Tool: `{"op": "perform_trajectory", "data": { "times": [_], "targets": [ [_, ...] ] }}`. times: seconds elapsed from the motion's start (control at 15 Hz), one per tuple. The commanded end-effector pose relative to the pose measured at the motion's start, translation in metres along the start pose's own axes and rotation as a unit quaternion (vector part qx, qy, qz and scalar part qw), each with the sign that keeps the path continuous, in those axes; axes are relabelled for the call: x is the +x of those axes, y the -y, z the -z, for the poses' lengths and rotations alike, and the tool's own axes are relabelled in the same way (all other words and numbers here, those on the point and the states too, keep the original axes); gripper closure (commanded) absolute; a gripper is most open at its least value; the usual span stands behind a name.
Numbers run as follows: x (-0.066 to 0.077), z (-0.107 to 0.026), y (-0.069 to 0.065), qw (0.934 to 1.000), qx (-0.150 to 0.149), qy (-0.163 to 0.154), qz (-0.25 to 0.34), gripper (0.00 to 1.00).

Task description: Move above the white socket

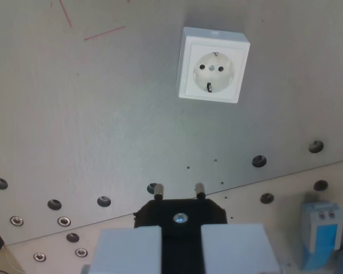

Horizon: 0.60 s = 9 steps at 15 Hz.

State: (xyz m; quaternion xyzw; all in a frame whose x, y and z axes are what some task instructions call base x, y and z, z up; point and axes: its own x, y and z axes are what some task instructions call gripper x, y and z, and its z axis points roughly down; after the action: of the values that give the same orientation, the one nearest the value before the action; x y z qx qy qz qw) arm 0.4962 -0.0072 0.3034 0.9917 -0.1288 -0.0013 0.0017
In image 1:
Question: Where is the white wall socket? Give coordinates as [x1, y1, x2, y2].
[176, 26, 251, 104]

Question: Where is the grey metal base plate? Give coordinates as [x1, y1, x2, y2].
[0, 0, 343, 246]

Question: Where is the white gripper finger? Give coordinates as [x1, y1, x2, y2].
[87, 225, 163, 274]
[201, 223, 281, 274]

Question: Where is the blue and grey connector block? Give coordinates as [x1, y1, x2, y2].
[300, 200, 343, 271]

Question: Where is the black two-pin power plug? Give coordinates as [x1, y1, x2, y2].
[133, 182, 228, 274]

